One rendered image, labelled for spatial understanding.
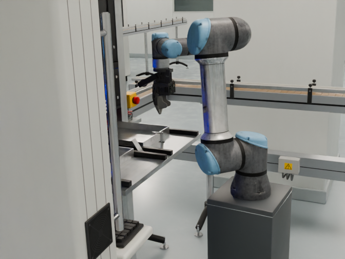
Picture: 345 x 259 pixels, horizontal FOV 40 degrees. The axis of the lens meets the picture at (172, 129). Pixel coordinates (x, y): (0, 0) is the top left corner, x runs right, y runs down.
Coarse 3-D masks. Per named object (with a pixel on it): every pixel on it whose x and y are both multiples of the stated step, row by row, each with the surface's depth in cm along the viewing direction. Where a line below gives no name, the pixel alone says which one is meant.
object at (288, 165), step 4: (280, 156) 282; (284, 156) 282; (280, 160) 279; (284, 160) 278; (288, 160) 277; (292, 160) 276; (296, 160) 275; (280, 164) 280; (284, 164) 279; (288, 164) 278; (292, 164) 277; (296, 164) 275; (280, 168) 280; (284, 168) 279; (288, 168) 278; (292, 168) 277; (296, 168) 276; (280, 172) 281; (284, 172) 280; (288, 172) 279; (292, 172) 278; (296, 172) 277
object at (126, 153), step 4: (120, 148) 193; (124, 148) 192; (128, 148) 191; (132, 148) 190; (120, 152) 193; (124, 152) 192; (128, 152) 187; (132, 152) 190; (120, 156) 181; (124, 156) 184; (128, 156) 187; (132, 156) 190; (120, 160) 182; (124, 160) 184; (120, 164) 182
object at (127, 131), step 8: (120, 128) 230; (128, 128) 229; (136, 128) 227; (144, 128) 225; (152, 128) 223; (160, 128) 222; (168, 128) 219; (120, 136) 218; (128, 136) 217; (136, 136) 217; (144, 136) 216; (152, 136) 205; (144, 144) 199
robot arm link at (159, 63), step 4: (152, 60) 205; (156, 60) 203; (160, 60) 202; (164, 60) 203; (168, 60) 205; (152, 64) 206; (156, 64) 204; (160, 64) 203; (164, 64) 203; (168, 64) 205; (156, 68) 205; (160, 68) 204; (164, 68) 205
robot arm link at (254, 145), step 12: (240, 132) 171; (252, 132) 173; (240, 144) 165; (252, 144) 165; (264, 144) 166; (252, 156) 165; (264, 156) 168; (240, 168) 166; (252, 168) 167; (264, 168) 169
